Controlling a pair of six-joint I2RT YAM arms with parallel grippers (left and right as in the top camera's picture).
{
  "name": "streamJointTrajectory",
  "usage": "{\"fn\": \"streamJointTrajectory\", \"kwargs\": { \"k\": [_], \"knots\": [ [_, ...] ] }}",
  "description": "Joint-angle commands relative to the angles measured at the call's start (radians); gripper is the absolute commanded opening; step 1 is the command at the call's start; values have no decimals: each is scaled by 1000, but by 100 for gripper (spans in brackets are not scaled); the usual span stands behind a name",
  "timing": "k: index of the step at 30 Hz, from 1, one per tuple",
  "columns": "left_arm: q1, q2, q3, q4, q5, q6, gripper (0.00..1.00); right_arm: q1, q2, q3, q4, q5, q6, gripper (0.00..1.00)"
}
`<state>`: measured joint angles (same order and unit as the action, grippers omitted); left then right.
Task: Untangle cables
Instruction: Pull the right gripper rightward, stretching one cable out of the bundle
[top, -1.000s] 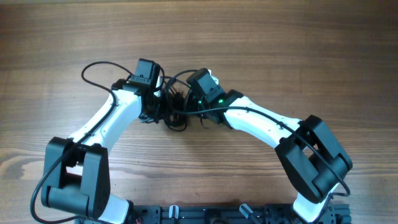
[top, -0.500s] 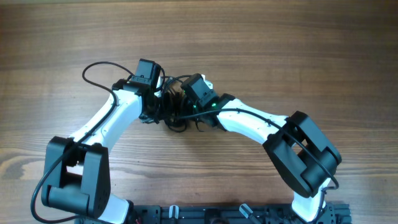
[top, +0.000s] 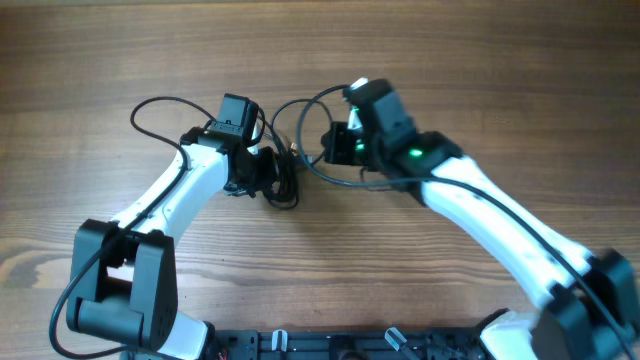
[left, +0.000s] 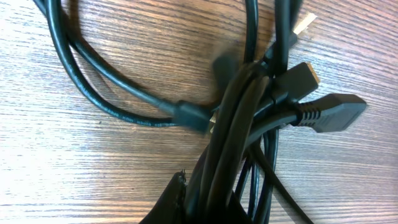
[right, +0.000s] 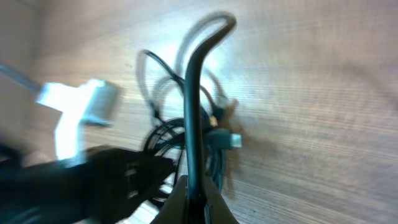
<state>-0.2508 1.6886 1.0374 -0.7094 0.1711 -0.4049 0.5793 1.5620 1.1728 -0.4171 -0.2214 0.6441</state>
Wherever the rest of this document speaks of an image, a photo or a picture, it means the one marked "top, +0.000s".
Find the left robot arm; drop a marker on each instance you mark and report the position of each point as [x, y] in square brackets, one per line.
[123, 285]

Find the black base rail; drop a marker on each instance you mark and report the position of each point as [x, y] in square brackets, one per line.
[393, 343]

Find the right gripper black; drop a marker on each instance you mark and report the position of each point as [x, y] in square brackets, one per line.
[334, 141]

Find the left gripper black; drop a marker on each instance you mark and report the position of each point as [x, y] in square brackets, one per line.
[268, 176]

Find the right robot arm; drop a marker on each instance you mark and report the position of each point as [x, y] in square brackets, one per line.
[585, 306]

